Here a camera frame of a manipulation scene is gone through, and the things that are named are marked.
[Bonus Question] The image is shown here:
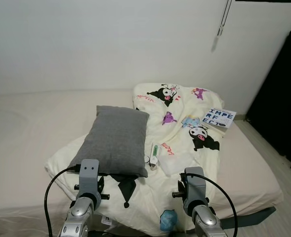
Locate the grey blind wand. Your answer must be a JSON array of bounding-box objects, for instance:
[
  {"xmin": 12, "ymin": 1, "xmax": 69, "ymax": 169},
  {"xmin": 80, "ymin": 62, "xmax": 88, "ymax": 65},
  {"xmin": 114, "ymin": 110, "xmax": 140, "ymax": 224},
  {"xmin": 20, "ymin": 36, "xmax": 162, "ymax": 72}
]
[{"xmin": 215, "ymin": 0, "xmax": 232, "ymax": 38}]

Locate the grey pillow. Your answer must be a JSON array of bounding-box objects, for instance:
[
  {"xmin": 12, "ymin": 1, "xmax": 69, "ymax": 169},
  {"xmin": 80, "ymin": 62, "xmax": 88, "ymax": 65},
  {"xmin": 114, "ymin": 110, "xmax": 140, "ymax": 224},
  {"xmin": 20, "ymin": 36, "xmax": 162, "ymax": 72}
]
[{"xmin": 68, "ymin": 105, "xmax": 150, "ymax": 178}]

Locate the white blue lettered book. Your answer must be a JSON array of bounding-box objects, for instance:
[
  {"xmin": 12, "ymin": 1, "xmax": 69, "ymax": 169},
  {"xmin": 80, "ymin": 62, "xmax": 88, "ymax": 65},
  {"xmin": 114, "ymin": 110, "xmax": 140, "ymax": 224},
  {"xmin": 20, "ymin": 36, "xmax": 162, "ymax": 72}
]
[{"xmin": 203, "ymin": 108, "xmax": 236, "ymax": 130}]

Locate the white green vape box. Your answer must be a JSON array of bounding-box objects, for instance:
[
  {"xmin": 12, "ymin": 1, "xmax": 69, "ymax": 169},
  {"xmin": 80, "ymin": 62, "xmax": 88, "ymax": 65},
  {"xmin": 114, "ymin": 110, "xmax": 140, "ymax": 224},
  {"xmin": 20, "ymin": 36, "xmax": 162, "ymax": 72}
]
[{"xmin": 150, "ymin": 143, "xmax": 160, "ymax": 171}]

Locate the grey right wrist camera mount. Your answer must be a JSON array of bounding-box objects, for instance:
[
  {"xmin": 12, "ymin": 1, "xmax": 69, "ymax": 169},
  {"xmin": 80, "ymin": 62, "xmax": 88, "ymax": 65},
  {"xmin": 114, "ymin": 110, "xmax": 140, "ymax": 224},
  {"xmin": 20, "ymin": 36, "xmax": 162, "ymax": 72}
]
[{"xmin": 184, "ymin": 167, "xmax": 208, "ymax": 203}]

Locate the black cabinet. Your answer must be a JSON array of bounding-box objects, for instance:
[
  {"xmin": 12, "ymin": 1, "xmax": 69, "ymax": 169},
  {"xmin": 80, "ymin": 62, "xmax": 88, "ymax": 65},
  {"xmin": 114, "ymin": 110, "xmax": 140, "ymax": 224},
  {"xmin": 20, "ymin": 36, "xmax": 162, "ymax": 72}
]
[{"xmin": 247, "ymin": 30, "xmax": 291, "ymax": 173}]

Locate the cream cartoon print blanket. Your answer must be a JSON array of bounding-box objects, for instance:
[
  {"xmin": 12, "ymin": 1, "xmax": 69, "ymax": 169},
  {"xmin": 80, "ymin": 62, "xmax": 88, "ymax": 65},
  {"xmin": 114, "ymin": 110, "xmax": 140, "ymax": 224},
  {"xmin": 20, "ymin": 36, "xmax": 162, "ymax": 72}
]
[{"xmin": 45, "ymin": 83, "xmax": 241, "ymax": 237}]

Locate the cream sheeted mattress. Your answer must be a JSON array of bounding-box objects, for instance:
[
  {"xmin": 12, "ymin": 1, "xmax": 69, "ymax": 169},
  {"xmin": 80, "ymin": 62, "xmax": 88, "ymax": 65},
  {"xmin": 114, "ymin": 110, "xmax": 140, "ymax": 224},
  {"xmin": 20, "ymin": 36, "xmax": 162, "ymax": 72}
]
[{"xmin": 0, "ymin": 89, "xmax": 284, "ymax": 223}]

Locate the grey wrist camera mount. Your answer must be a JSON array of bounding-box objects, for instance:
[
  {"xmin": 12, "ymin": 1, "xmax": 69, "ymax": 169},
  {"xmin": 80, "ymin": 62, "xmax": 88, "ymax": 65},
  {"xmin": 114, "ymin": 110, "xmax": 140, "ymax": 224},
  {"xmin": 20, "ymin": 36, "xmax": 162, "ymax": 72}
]
[
  {"xmin": 184, "ymin": 167, "xmax": 208, "ymax": 203},
  {"xmin": 80, "ymin": 159, "xmax": 101, "ymax": 198}
]

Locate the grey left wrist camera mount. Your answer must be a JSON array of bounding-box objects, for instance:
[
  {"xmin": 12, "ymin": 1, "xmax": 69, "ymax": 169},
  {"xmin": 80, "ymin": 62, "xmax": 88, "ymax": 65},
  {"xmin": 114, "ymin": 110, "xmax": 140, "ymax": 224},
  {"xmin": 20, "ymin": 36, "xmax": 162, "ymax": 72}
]
[{"xmin": 80, "ymin": 159, "xmax": 101, "ymax": 198}]

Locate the dark window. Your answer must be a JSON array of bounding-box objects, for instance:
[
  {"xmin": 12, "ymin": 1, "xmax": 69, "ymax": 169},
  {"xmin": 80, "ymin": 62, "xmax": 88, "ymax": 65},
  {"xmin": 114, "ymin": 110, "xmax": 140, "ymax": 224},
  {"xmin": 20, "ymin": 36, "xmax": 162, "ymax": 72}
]
[{"xmin": 234, "ymin": 0, "xmax": 291, "ymax": 3}]

